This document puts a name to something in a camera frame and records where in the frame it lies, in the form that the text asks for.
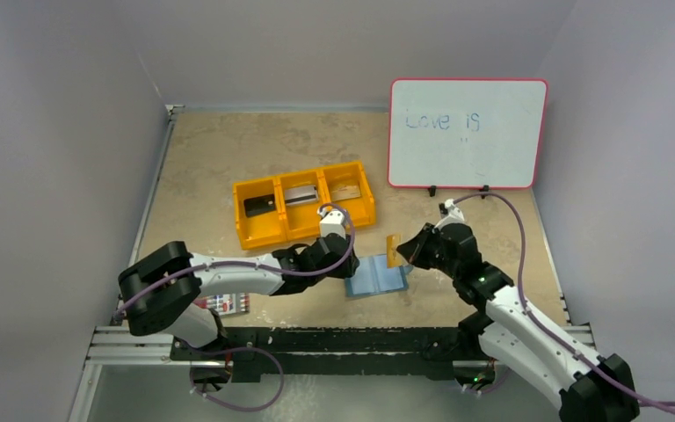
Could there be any marker pen pack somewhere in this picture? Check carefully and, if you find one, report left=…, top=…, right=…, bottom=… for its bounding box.
left=193, top=294, right=250, bottom=317

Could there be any blue card holder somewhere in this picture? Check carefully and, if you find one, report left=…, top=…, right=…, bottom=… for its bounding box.
left=345, top=254, right=413, bottom=298

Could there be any left yellow bin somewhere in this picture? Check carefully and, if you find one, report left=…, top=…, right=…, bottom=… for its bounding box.
left=232, top=177, right=287, bottom=250

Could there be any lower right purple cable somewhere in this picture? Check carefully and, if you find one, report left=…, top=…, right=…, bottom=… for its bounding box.
left=460, top=363, right=513, bottom=398

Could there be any silver card in bin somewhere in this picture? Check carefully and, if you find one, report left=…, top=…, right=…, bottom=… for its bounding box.
left=284, top=185, right=319, bottom=207

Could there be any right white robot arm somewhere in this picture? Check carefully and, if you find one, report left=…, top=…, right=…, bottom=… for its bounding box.
left=396, top=223, right=640, bottom=421

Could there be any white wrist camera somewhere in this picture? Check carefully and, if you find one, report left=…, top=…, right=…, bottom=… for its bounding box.
left=435, top=199, right=466, bottom=230
left=317, top=204, right=347, bottom=238

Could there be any pink framed whiteboard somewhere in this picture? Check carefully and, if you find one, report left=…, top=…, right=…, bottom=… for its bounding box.
left=388, top=77, right=548, bottom=189

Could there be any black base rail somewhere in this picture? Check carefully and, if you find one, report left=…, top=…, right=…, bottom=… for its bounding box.
left=171, top=327, right=488, bottom=382

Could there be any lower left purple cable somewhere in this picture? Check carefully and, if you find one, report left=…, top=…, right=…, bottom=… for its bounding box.
left=188, top=346, right=285, bottom=413

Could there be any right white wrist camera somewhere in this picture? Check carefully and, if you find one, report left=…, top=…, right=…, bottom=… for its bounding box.
left=435, top=199, right=466, bottom=230

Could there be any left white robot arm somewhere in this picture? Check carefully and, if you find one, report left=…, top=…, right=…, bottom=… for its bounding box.
left=116, top=234, right=359, bottom=360

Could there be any black card in bin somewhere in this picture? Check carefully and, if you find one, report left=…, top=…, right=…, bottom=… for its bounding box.
left=243, top=193, right=277, bottom=218

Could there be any yellow bin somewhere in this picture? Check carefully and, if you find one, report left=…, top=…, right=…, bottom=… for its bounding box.
left=277, top=169, right=327, bottom=240
left=321, top=161, right=377, bottom=227
left=232, top=177, right=287, bottom=250

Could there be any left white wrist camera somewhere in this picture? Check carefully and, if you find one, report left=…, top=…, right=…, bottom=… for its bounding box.
left=317, top=204, right=347, bottom=238

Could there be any purple cable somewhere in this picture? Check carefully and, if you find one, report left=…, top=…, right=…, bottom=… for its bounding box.
left=188, top=346, right=285, bottom=413
left=112, top=203, right=356, bottom=322
left=460, top=363, right=513, bottom=398
left=451, top=193, right=675, bottom=418

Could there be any right yellow bin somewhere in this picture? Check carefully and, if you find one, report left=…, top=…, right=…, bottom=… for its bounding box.
left=321, top=161, right=377, bottom=227

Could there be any gold card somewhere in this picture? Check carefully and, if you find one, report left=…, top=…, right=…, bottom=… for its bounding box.
left=330, top=184, right=361, bottom=201
left=386, top=234, right=403, bottom=268

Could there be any middle yellow bin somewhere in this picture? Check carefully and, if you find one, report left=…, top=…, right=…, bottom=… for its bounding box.
left=277, top=169, right=327, bottom=240

